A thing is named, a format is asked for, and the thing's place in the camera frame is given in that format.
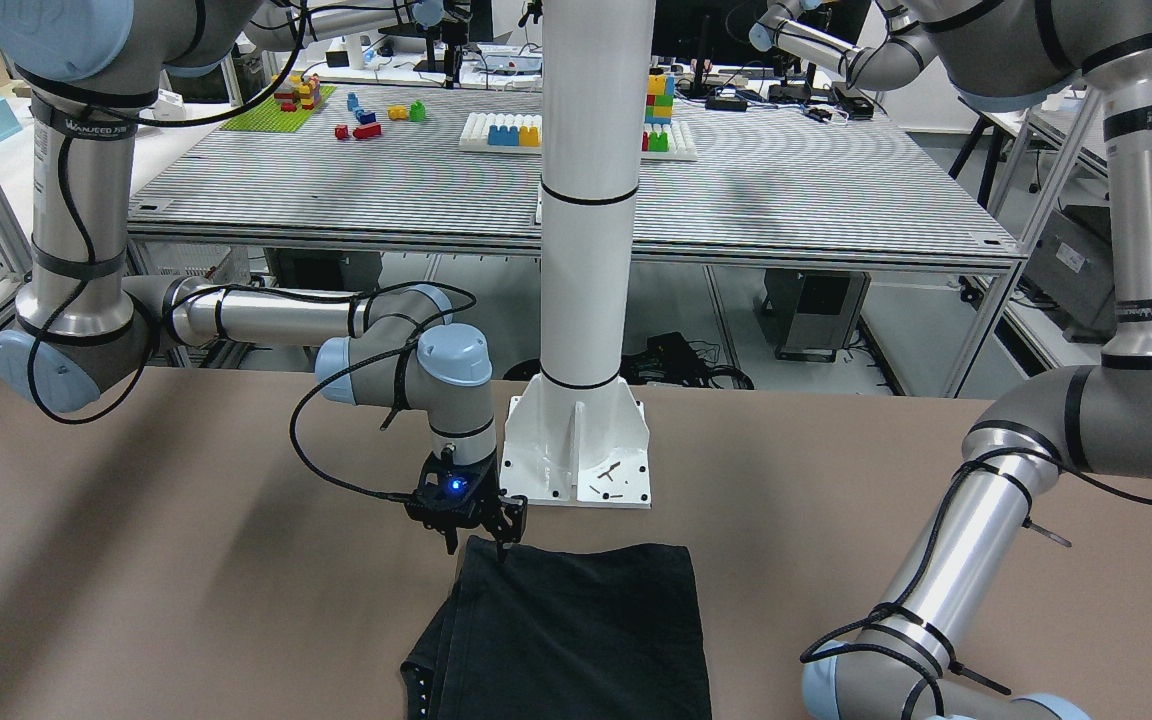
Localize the green lego baseplate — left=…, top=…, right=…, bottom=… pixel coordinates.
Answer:
left=219, top=85, right=338, bottom=132

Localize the white block tray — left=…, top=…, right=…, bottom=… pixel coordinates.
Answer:
left=457, top=111, right=700, bottom=162

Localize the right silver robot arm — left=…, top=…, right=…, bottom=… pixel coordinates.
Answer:
left=0, top=1, right=526, bottom=553

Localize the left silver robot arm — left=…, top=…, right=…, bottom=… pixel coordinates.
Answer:
left=750, top=1, right=1152, bottom=719

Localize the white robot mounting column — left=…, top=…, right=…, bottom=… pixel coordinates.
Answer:
left=500, top=1, right=655, bottom=509

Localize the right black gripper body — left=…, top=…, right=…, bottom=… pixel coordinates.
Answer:
left=406, top=454, right=505, bottom=530

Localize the white plastic crate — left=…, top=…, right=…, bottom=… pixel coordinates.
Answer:
left=143, top=243, right=251, bottom=285

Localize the black graphic t-shirt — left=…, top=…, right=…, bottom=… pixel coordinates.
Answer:
left=399, top=536, right=712, bottom=719

